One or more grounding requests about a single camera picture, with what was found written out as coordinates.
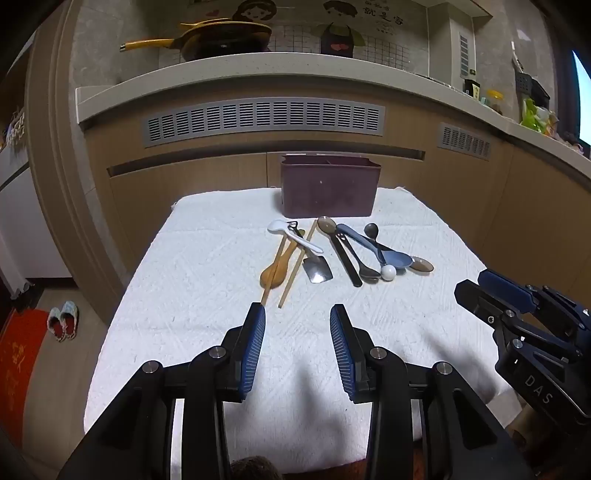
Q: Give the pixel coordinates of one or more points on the striped slipper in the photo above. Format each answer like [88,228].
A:
[70,318]
[55,325]

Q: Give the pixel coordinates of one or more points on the white appliance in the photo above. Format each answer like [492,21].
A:
[27,221]

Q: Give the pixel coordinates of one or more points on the red floor mat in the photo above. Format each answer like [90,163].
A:
[21,369]

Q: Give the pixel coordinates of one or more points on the white textured cloth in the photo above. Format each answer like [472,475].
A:
[194,286]

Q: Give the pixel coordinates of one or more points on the yellow pan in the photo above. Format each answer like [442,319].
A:
[203,23]

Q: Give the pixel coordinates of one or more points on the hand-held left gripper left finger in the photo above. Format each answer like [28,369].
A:
[253,350]

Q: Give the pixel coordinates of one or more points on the green snack bag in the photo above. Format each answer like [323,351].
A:
[538,117]

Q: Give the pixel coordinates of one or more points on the blue plastic spoon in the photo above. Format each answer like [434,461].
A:
[397,261]

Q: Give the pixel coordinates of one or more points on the yellow-lidded jar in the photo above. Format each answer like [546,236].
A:
[495,99]

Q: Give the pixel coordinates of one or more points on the grey stone countertop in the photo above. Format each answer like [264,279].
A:
[231,76]

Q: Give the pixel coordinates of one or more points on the long grey vent grille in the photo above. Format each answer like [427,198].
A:
[263,117]

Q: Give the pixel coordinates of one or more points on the small metal spatula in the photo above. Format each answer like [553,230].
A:
[318,270]

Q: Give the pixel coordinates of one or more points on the cartoon wall sticker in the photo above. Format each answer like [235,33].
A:
[337,27]

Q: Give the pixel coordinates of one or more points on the black plastic basket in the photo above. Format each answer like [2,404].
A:
[531,90]

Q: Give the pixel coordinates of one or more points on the dark brown round object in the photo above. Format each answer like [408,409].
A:
[254,468]

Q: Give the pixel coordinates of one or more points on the wooden chopstick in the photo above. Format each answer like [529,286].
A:
[291,281]
[264,296]

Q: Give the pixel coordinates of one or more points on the window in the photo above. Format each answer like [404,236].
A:
[582,101]

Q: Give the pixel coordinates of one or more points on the translucent brown spoon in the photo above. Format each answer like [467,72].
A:
[325,225]
[422,265]

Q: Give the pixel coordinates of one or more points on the dark metal smiley spoon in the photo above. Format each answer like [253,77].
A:
[369,273]

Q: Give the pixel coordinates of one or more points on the maroon utensil holder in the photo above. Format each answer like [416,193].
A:
[323,194]

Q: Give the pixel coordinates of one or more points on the small black spoon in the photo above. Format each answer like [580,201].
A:
[371,229]

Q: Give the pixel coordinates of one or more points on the wooden spoon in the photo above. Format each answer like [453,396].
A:
[274,277]

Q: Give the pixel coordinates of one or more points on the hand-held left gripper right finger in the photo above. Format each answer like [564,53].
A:
[344,350]

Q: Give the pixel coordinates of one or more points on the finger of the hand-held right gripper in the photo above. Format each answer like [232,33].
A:
[478,302]
[503,286]

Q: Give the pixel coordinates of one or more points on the short grey vent grille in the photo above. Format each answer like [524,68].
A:
[464,141]

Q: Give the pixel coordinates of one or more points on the white plastic spoon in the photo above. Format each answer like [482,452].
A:
[277,226]

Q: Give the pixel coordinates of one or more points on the small dark bottle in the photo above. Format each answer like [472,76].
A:
[472,88]

